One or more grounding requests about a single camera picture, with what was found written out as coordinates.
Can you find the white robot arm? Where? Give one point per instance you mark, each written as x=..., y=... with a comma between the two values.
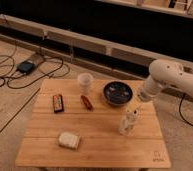
x=163, y=74

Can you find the white small bottle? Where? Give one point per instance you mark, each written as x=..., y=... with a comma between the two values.
x=128, y=121

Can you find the clear plastic cup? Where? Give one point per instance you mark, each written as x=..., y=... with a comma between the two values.
x=85, y=81

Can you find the dark blue bowl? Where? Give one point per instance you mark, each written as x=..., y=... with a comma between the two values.
x=117, y=93

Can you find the black candy bar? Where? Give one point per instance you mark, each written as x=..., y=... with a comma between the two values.
x=58, y=105

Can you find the wooden table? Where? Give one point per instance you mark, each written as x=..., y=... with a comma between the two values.
x=101, y=146

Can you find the white wrapped packet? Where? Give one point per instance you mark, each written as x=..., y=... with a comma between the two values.
x=69, y=140

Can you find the blue power box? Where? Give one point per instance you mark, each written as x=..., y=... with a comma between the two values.
x=25, y=67

